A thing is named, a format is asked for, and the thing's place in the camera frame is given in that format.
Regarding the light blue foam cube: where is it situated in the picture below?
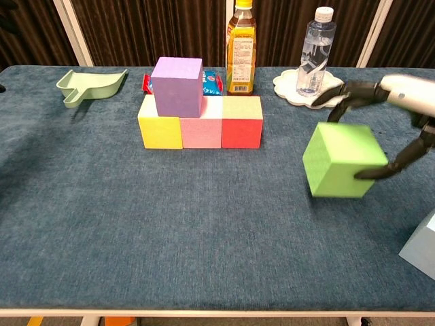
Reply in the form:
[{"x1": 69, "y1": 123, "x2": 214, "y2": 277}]
[{"x1": 398, "y1": 207, "x2": 435, "y2": 281}]

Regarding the yellow tea bottle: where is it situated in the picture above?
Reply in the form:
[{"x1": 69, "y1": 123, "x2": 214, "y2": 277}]
[{"x1": 226, "y1": 0, "x2": 257, "y2": 99}]

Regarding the clear water bottle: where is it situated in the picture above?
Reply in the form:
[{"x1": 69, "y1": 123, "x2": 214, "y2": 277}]
[{"x1": 296, "y1": 6, "x2": 337, "y2": 97}]

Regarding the white table frame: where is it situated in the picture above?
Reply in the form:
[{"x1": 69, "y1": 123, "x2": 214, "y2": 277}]
[{"x1": 0, "y1": 307, "x2": 435, "y2": 326}]

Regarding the mint green plastic dustpan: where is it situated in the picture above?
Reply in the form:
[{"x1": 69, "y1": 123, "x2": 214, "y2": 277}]
[{"x1": 56, "y1": 69, "x2": 128, "y2": 109}]

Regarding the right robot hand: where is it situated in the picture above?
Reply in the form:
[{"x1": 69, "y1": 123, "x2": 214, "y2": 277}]
[{"x1": 312, "y1": 74, "x2": 435, "y2": 181}]

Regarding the red foam cube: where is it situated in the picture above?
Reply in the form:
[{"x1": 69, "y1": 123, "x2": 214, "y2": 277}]
[{"x1": 220, "y1": 96, "x2": 264, "y2": 149}]

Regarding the purple foam cube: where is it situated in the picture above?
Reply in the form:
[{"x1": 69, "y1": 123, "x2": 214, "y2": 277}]
[{"x1": 150, "y1": 56, "x2": 204, "y2": 119}]

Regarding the white scalloped plate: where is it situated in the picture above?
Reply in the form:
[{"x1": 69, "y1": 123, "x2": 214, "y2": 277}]
[{"x1": 273, "y1": 69, "x2": 350, "y2": 110}]

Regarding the green foam cube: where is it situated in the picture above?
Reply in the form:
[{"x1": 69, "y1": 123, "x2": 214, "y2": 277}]
[{"x1": 302, "y1": 122, "x2": 389, "y2": 199}]

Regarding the white partition post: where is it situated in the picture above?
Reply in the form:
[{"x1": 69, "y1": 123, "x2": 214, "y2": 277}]
[
  {"x1": 355, "y1": 0, "x2": 395, "y2": 68},
  {"x1": 52, "y1": 0, "x2": 94, "y2": 67}
]

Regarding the pink foam cube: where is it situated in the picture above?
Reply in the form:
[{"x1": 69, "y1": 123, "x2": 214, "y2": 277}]
[{"x1": 179, "y1": 96, "x2": 224, "y2": 149}]

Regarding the blue snack bag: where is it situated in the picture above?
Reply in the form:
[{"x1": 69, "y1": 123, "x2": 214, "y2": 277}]
[{"x1": 141, "y1": 70, "x2": 225, "y2": 96}]

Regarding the blue fabric table cover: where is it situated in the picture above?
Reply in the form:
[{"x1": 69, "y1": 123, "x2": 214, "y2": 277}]
[{"x1": 0, "y1": 65, "x2": 435, "y2": 312}]

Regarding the orange plastic item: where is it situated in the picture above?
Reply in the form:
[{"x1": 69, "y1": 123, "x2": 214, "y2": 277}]
[{"x1": 104, "y1": 316, "x2": 135, "y2": 326}]

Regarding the yellow foam cube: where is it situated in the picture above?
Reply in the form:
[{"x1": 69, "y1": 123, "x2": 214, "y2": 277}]
[{"x1": 137, "y1": 94, "x2": 184, "y2": 149}]

